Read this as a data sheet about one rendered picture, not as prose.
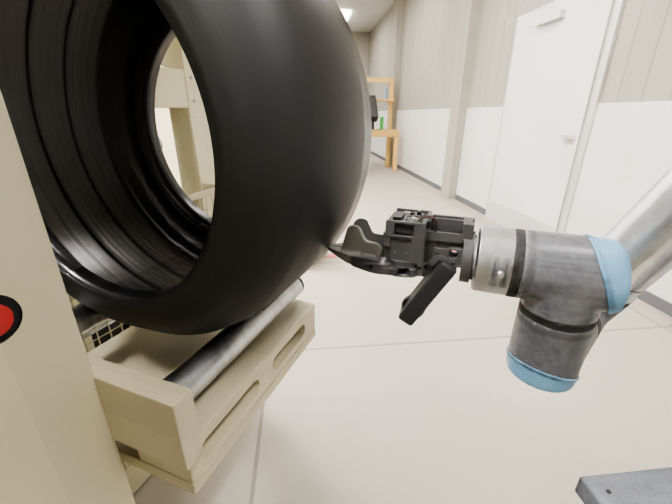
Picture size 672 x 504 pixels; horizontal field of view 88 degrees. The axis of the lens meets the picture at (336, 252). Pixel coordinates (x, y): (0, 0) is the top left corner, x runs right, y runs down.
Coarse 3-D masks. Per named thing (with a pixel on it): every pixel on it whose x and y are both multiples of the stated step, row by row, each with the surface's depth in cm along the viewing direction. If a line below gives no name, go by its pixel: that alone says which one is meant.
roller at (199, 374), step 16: (288, 288) 65; (272, 304) 60; (288, 304) 65; (256, 320) 56; (272, 320) 60; (224, 336) 50; (240, 336) 52; (256, 336) 56; (208, 352) 47; (224, 352) 49; (240, 352) 52; (176, 368) 45; (192, 368) 44; (208, 368) 46; (224, 368) 49; (192, 384) 43; (208, 384) 46
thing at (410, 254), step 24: (408, 216) 49; (432, 216) 47; (456, 216) 48; (384, 240) 48; (408, 240) 47; (432, 240) 47; (456, 240) 46; (408, 264) 48; (432, 264) 48; (456, 264) 47
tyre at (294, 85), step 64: (0, 0) 49; (64, 0) 55; (128, 0) 61; (192, 0) 30; (256, 0) 31; (320, 0) 40; (0, 64) 54; (64, 64) 62; (128, 64) 68; (192, 64) 32; (256, 64) 31; (320, 64) 35; (64, 128) 65; (128, 128) 74; (256, 128) 33; (320, 128) 36; (64, 192) 65; (128, 192) 76; (256, 192) 35; (320, 192) 39; (64, 256) 53; (128, 256) 68; (192, 256) 76; (256, 256) 39; (320, 256) 55; (128, 320) 51; (192, 320) 46
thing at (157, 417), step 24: (96, 360) 41; (96, 384) 39; (120, 384) 38; (144, 384) 38; (168, 384) 38; (120, 408) 39; (144, 408) 37; (168, 408) 35; (192, 408) 38; (120, 432) 41; (144, 432) 39; (168, 432) 37; (192, 432) 38; (168, 456) 39; (192, 456) 39
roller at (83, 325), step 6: (78, 306) 58; (84, 306) 58; (78, 312) 57; (84, 312) 58; (90, 312) 58; (96, 312) 59; (78, 318) 57; (84, 318) 57; (90, 318) 58; (96, 318) 59; (102, 318) 60; (78, 324) 57; (84, 324) 57; (90, 324) 59; (96, 324) 60; (84, 330) 58
